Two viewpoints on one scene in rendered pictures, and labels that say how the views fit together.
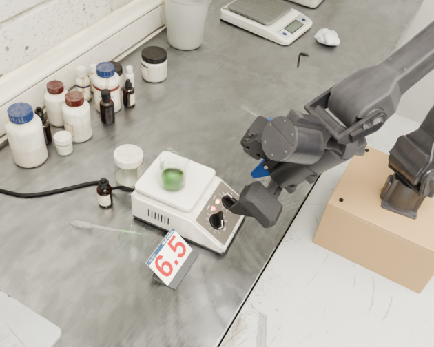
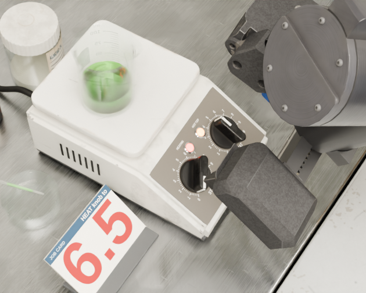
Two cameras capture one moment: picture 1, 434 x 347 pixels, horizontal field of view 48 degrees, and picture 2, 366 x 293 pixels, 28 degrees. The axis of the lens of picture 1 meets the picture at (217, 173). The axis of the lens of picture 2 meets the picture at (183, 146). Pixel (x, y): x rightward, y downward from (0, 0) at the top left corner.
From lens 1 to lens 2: 0.28 m
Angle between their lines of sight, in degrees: 14
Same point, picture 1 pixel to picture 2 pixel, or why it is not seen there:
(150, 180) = (64, 85)
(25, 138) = not seen: outside the picture
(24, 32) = not seen: outside the picture
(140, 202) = (44, 128)
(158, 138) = not seen: outside the picture
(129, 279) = (16, 282)
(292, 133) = (339, 61)
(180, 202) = (119, 136)
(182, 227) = (125, 183)
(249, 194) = (233, 178)
